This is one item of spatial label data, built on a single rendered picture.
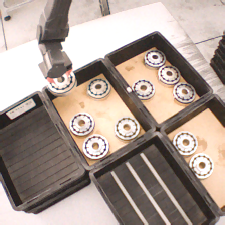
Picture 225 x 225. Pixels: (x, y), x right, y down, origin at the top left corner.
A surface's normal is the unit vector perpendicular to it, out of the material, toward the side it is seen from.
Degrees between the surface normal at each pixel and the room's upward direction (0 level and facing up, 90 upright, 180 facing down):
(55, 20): 100
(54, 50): 21
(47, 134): 0
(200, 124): 0
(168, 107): 0
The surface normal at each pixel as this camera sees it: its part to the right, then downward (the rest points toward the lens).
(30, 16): -0.04, -0.43
